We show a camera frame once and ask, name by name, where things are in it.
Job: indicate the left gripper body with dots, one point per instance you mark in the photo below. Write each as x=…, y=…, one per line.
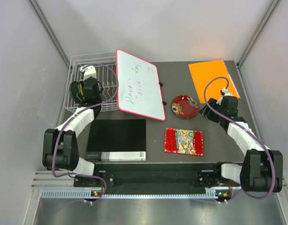
x=99, y=98

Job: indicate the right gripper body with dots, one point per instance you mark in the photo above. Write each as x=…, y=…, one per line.
x=213, y=116

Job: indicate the dark teal plate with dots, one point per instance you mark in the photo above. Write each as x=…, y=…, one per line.
x=75, y=92

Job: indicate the red floral plate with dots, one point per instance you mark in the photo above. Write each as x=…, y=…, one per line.
x=185, y=107

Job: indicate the lime green plate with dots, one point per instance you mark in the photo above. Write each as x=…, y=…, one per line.
x=80, y=91

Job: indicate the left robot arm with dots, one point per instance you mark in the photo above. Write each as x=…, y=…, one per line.
x=60, y=148

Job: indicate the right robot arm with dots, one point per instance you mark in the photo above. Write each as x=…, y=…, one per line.
x=262, y=168

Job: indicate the orange paper folder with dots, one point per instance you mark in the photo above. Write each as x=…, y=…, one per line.
x=203, y=72

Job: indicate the pink framed whiteboard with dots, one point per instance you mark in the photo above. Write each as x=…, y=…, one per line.
x=139, y=90

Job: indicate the black flat box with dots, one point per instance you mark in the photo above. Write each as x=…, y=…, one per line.
x=117, y=140

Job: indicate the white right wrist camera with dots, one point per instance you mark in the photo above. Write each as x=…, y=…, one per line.
x=224, y=93

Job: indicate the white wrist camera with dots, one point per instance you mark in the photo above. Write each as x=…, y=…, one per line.
x=224, y=93
x=88, y=72

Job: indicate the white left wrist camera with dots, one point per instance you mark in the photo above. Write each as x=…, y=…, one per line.
x=88, y=72

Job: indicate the white wire dish rack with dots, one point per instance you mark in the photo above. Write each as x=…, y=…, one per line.
x=105, y=65

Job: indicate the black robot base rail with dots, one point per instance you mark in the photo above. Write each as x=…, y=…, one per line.
x=161, y=178

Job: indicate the grey slotted cable duct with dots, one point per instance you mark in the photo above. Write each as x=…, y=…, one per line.
x=91, y=194

